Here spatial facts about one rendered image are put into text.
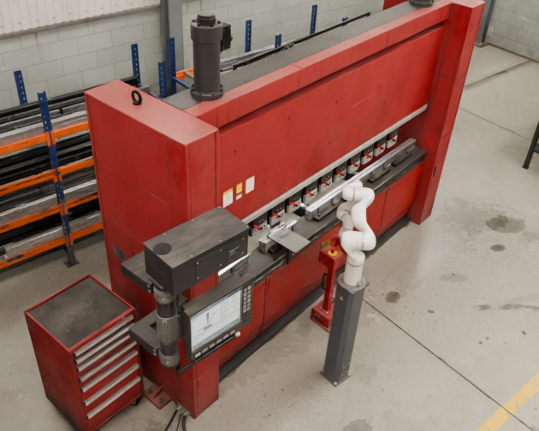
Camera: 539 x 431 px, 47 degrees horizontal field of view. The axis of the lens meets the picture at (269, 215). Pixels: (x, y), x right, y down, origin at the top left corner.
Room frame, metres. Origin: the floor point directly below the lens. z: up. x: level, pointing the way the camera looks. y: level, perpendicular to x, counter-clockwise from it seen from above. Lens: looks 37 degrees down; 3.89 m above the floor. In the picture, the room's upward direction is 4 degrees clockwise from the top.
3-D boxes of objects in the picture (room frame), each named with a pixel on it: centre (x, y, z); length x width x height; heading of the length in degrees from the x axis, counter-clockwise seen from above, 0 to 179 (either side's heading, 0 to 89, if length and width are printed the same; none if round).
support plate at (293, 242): (3.61, -0.16, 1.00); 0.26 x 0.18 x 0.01; 51
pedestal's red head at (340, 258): (3.79, -0.54, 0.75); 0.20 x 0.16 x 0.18; 137
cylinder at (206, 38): (3.37, 0.39, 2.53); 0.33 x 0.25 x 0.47; 141
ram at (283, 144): (4.21, -0.45, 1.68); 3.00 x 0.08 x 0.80; 141
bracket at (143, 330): (2.52, 0.56, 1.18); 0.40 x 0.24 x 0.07; 141
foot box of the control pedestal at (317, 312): (3.77, -0.56, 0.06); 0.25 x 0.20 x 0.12; 47
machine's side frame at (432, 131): (5.59, -1.33, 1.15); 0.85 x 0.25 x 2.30; 51
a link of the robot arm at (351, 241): (3.19, -0.57, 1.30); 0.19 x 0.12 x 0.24; 89
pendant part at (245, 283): (2.39, 0.26, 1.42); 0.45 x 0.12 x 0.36; 136
